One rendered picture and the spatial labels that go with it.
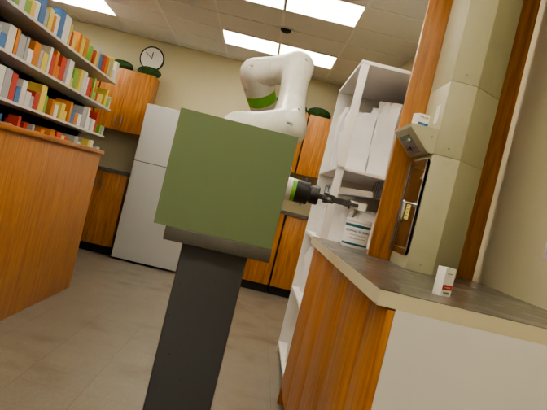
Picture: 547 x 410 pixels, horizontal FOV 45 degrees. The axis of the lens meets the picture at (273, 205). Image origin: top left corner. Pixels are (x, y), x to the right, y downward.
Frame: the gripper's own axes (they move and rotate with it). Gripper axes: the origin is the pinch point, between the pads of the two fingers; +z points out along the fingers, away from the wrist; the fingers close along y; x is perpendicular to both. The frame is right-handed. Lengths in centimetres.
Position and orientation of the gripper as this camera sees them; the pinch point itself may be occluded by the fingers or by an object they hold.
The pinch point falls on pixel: (357, 206)
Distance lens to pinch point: 268.9
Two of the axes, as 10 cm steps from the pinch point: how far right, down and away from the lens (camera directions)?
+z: 9.7, 2.5, 0.2
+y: -0.1, -0.3, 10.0
